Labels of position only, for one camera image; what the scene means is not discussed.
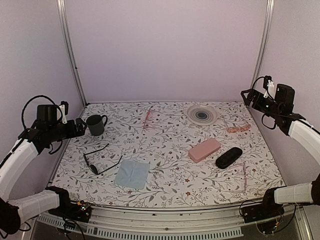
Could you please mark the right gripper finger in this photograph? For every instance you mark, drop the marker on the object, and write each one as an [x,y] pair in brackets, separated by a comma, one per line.
[250,92]
[247,100]

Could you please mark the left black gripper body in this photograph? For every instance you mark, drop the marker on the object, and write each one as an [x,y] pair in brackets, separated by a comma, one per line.
[57,134]

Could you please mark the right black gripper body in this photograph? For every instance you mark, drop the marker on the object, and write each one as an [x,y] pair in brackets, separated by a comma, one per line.
[270,111]

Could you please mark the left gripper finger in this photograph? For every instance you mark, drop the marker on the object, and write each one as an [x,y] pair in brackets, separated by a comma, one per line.
[80,124]
[80,132]

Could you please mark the orange lens sunglasses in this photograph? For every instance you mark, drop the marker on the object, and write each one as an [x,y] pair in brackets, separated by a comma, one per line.
[236,129]

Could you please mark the light blue cleaning cloth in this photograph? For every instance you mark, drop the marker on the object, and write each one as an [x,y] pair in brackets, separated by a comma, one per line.
[132,174]

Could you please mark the pink glasses case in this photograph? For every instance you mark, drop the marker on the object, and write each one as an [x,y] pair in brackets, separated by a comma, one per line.
[203,150]

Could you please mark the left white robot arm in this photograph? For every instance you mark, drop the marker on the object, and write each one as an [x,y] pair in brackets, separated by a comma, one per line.
[30,143]

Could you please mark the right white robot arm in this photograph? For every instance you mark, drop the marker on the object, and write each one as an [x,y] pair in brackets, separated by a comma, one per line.
[294,125]

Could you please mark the black round sunglasses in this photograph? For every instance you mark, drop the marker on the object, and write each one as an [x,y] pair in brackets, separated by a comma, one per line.
[97,162]

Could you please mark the dark grey mug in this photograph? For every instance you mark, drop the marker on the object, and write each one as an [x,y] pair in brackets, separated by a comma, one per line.
[96,124]

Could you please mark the clear striped glass plate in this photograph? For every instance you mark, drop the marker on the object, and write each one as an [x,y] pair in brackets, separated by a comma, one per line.
[202,115]

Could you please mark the black glasses case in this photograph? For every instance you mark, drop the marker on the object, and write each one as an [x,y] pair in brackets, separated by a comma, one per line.
[228,158]

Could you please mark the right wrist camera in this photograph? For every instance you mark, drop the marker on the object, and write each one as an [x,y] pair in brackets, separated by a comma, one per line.
[269,86]

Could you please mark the red thin-frame glasses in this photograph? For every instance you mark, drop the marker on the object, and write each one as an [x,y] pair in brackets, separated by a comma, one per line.
[152,117]

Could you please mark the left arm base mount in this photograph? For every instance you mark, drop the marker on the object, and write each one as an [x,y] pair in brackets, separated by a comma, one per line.
[78,211]

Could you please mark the clear pink frame glasses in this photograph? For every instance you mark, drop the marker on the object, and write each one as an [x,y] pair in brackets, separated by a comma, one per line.
[239,178]

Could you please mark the right aluminium frame post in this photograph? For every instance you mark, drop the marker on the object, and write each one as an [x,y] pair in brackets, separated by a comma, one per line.
[267,25]

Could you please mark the aluminium frame post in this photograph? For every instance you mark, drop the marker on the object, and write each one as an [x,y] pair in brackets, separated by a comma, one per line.
[267,25]
[61,7]

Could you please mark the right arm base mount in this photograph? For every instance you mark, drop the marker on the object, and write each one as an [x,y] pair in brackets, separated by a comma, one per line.
[262,212]

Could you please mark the left aluminium frame post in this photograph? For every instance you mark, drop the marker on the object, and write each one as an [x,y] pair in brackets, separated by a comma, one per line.
[61,7]

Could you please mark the front aluminium rail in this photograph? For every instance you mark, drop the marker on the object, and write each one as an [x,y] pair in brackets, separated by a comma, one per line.
[224,222]

